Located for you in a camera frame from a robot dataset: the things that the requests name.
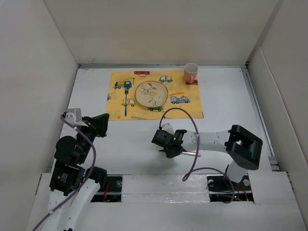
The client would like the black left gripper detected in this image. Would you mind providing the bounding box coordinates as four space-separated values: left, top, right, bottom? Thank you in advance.
77 112 110 162

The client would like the iridescent metal knife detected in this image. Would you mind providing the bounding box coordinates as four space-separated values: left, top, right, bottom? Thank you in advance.
181 152 201 157

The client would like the yellow vehicle print cloth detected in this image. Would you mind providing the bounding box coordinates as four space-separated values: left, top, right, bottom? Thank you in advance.
106 69 204 121

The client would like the beige bird pattern plate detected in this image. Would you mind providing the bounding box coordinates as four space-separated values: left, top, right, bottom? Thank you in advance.
135 81 169 108

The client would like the iridescent metal fork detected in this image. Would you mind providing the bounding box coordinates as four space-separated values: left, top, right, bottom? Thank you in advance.
124 88 129 116

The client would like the pink cup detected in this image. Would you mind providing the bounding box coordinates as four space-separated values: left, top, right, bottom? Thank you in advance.
184 63 198 83

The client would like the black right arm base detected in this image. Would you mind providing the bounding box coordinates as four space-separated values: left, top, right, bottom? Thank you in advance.
205 165 254 203

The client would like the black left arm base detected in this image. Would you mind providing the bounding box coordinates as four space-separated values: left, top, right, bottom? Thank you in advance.
91 175 123 203

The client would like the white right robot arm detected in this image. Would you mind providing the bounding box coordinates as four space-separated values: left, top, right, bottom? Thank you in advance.
152 123 263 190

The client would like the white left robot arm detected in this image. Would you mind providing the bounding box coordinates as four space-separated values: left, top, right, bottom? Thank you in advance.
42 109 109 231

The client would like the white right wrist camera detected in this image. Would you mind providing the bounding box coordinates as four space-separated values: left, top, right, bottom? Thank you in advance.
161 123 174 134

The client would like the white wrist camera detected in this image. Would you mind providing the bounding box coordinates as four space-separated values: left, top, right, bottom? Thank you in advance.
60 108 82 126
161 123 174 134

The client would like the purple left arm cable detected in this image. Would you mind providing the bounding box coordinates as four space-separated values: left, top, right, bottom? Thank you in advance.
32 115 97 231

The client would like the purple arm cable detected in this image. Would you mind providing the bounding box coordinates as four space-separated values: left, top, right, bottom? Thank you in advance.
159 107 238 203
32 115 97 231

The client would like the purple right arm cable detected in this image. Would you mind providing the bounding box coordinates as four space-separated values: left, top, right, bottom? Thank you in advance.
159 107 238 203

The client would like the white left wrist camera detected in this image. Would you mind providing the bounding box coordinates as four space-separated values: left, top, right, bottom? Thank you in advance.
60 108 82 126

